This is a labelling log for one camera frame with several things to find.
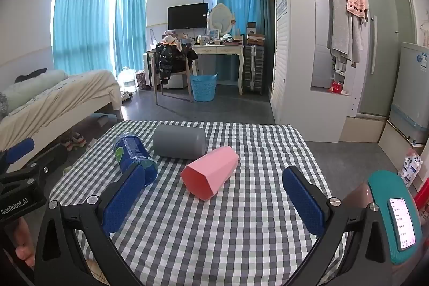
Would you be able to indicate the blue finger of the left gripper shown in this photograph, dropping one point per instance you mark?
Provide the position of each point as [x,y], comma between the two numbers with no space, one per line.
[18,151]

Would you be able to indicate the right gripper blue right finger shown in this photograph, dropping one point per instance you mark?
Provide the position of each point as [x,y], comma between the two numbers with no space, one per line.
[366,260]

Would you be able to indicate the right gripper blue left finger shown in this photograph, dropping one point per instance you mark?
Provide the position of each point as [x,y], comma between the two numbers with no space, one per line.
[59,258]

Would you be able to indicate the grey plastic cup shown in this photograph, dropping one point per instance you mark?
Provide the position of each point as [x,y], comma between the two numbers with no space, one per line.
[181,142]

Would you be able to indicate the pink hexagonal cup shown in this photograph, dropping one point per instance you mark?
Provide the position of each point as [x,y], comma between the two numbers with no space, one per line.
[205,176]

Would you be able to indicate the person's left hand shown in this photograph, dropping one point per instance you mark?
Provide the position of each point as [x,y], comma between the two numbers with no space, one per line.
[19,233]

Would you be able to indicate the bed with beige cover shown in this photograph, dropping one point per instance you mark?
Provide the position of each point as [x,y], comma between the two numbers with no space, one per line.
[51,112]

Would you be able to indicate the teal phone holder with phone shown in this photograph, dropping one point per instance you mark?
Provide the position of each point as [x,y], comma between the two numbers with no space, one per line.
[399,214]

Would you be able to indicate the left teal window curtain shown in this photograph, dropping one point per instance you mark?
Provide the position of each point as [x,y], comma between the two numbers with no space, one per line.
[81,35]

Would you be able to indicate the teal window curtain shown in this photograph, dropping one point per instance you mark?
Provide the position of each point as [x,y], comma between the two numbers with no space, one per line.
[81,35]
[129,34]

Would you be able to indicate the blue laundry basket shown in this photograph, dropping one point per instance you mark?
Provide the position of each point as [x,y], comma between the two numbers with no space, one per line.
[203,87]

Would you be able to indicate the wooden chair with clothes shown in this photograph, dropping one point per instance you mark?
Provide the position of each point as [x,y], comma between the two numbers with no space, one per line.
[171,60]

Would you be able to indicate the white louvered wardrobe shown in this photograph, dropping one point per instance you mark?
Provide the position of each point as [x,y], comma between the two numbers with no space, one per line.
[319,116]

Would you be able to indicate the white dressing table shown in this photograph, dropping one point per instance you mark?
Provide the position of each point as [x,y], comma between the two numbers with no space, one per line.
[224,50]

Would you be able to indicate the right teal window curtain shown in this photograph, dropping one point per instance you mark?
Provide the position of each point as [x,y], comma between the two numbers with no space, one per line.
[129,34]

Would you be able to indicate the dark suitcase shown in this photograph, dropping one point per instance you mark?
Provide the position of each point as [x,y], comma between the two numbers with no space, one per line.
[253,69]

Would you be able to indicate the black flat television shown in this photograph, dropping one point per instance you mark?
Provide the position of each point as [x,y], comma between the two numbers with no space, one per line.
[187,16]

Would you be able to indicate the oval vanity mirror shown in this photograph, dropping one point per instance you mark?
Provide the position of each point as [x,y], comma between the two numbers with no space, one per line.
[221,19]

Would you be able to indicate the grey hanging garment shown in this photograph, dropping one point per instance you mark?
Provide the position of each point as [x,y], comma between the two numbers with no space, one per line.
[345,32]

